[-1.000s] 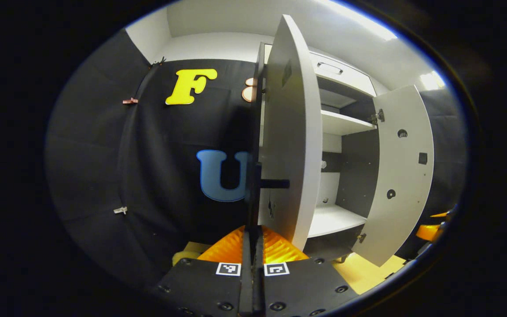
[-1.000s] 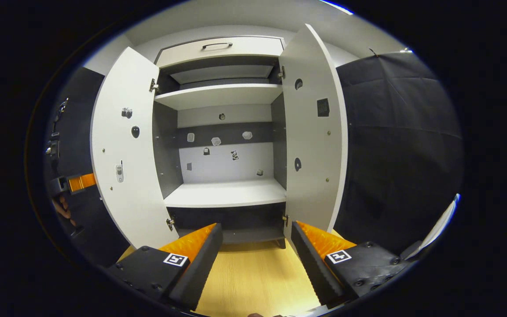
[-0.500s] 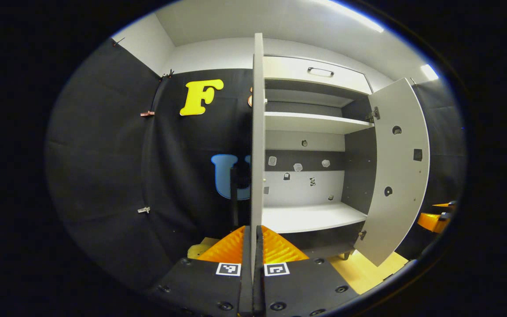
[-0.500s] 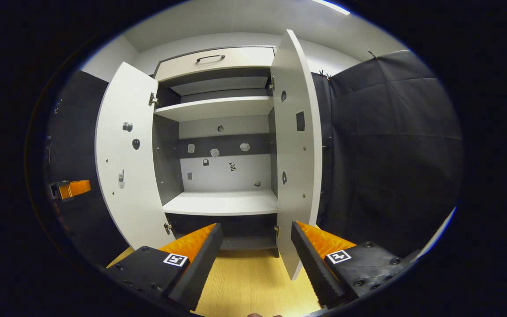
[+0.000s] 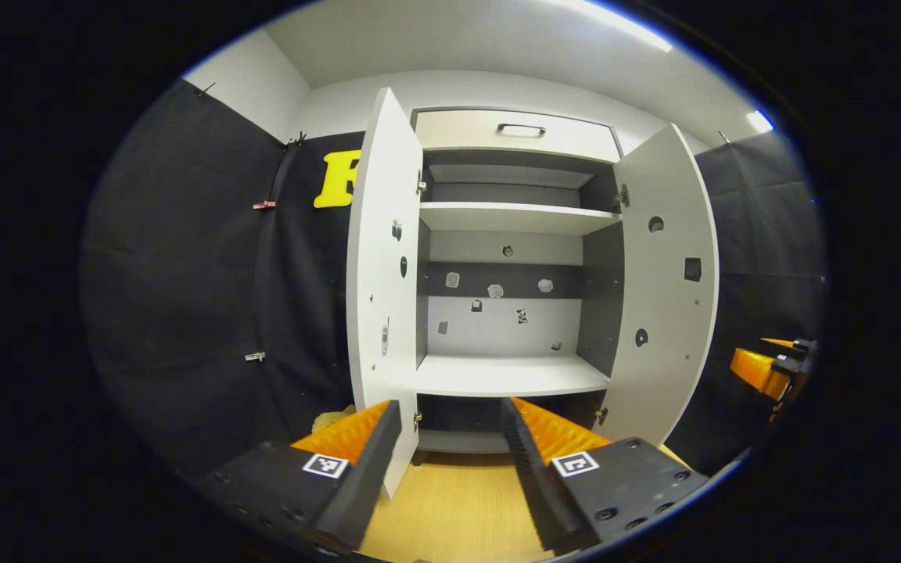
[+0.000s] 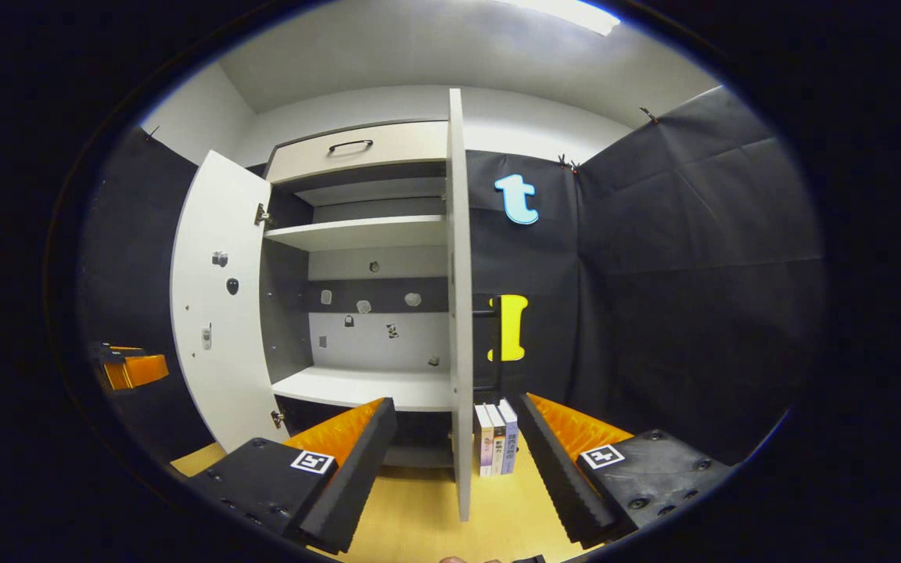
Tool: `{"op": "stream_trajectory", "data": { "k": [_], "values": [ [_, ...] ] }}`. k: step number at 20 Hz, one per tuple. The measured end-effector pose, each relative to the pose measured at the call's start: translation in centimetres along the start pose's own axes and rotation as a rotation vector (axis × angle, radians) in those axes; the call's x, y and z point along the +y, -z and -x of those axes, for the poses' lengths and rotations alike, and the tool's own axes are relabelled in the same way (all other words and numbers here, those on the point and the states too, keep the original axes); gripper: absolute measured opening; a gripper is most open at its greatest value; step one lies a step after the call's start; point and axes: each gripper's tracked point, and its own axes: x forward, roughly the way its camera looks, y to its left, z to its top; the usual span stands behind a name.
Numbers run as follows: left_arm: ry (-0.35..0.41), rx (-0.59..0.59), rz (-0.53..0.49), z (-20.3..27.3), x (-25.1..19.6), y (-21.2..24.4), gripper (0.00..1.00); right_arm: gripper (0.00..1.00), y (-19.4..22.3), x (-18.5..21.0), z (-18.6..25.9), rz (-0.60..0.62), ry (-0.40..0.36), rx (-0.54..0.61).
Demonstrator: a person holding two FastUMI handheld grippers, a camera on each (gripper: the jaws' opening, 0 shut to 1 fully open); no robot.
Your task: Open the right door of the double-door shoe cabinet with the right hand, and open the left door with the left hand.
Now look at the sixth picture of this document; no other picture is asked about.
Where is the white double-door shoe cabinet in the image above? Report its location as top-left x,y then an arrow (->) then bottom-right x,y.
170,87 -> 474,523

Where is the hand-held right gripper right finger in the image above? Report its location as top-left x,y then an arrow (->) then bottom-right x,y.
518,393 -> 736,548

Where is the white cabinet shelf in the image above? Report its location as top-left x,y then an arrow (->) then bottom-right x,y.
262,214 -> 450,253
271,364 -> 454,414

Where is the pink spine book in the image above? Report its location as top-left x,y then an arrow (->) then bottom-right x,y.
473,403 -> 496,479

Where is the white spine book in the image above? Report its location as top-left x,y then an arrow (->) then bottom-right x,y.
485,402 -> 508,477

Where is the white cabinet door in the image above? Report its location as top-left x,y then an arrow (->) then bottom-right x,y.
170,149 -> 292,455
445,87 -> 474,523

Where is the long ceiling light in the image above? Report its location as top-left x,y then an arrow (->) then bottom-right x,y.
497,0 -> 623,38

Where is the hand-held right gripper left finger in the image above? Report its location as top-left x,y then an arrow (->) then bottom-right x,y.
184,396 -> 399,557

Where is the black door handle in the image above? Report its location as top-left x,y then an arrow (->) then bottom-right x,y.
472,293 -> 501,393

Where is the purple book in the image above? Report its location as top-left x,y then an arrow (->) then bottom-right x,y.
497,397 -> 521,475

